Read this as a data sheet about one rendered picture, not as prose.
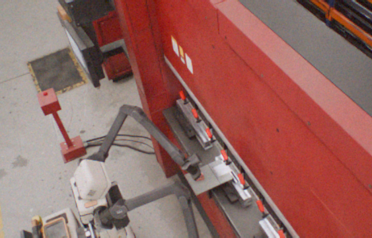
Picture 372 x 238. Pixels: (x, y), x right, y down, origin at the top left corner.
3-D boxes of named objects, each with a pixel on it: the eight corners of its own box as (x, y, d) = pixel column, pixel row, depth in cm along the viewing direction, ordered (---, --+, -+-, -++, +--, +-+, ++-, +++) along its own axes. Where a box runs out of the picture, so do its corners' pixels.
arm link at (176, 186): (182, 173, 237) (178, 180, 227) (192, 194, 239) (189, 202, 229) (113, 201, 248) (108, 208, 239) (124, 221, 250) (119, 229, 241)
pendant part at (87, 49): (75, 58, 347) (61, 21, 322) (88, 53, 350) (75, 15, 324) (94, 88, 318) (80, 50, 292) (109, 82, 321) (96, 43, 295)
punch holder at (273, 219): (263, 214, 236) (263, 198, 224) (277, 208, 238) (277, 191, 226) (279, 237, 226) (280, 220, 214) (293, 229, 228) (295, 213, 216)
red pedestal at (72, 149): (60, 151, 449) (30, 93, 390) (82, 141, 454) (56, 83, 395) (64, 163, 436) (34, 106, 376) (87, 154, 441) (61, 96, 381)
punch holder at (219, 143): (213, 143, 276) (211, 125, 264) (224, 137, 278) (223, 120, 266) (224, 158, 266) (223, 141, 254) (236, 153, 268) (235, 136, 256)
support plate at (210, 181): (184, 175, 284) (184, 174, 283) (219, 159, 289) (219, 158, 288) (196, 196, 272) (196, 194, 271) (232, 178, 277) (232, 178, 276)
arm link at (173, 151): (133, 111, 266) (129, 115, 256) (139, 105, 265) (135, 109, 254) (180, 160, 270) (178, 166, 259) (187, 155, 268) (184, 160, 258)
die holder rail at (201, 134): (177, 108, 344) (176, 100, 337) (184, 106, 345) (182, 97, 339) (205, 150, 311) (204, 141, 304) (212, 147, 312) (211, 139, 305)
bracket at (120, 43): (101, 53, 365) (99, 47, 360) (127, 43, 369) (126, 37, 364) (115, 79, 338) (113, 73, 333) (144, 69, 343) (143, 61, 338)
